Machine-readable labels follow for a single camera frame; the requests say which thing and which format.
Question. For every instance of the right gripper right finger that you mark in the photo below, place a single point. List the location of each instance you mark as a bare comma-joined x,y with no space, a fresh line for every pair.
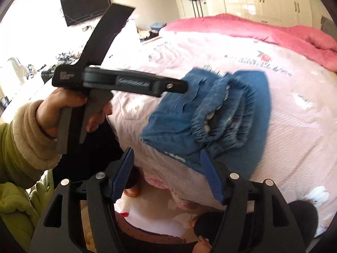
257,217

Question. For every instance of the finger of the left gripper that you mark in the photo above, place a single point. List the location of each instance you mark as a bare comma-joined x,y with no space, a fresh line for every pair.
167,84

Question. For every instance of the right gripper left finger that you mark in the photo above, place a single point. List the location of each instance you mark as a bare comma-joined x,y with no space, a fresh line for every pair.
60,228

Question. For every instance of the blue denim pants with lace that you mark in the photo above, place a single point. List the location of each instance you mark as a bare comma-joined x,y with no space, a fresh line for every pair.
228,116

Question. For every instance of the green sleeve left forearm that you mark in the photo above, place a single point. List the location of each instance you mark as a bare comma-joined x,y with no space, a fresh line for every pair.
27,160

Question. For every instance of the left hand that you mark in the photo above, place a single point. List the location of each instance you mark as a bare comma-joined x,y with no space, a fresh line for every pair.
48,113

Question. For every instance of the cream wardrobe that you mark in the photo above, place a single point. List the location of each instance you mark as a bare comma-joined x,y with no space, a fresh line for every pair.
272,12

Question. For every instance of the pink quilt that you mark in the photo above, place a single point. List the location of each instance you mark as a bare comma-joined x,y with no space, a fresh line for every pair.
313,43

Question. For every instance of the black wall television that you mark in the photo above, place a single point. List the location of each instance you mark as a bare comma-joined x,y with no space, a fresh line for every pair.
80,11

